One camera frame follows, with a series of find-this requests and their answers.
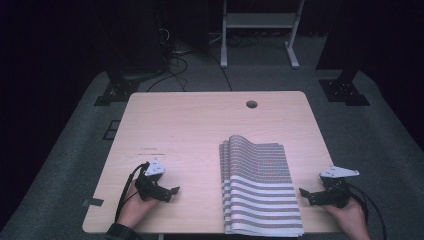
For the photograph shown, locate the dark floor outlet plate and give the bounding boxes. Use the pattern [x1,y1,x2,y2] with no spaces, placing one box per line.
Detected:
[102,119,122,141]

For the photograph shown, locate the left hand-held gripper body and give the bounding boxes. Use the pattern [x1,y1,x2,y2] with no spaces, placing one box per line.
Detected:
[134,158,168,203]

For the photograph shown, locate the stack of striped placemats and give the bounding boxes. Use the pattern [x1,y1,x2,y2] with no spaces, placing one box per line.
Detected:
[218,134,305,238]

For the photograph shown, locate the person's left hand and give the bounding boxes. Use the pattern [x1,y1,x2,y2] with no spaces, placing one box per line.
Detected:
[116,179,162,230]

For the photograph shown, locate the person's right hand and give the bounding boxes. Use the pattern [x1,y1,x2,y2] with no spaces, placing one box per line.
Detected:
[321,197,372,240]

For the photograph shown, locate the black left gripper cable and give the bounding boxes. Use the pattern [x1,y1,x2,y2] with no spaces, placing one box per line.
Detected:
[114,161,151,223]

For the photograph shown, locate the white metal stand frame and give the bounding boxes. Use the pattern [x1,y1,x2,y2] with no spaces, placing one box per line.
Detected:
[220,0,306,70]

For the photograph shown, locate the black floor cables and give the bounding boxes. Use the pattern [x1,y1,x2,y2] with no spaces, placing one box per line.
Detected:
[145,26,234,93]

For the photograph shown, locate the black stand base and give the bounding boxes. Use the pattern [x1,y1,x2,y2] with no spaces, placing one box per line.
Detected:
[318,68,371,107]
[93,70,143,107]

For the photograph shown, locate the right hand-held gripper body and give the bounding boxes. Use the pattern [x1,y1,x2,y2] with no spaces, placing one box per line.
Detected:
[318,165,361,210]

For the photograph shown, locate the grey tape piece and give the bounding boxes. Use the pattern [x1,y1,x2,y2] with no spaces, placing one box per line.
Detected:
[81,197,105,208]

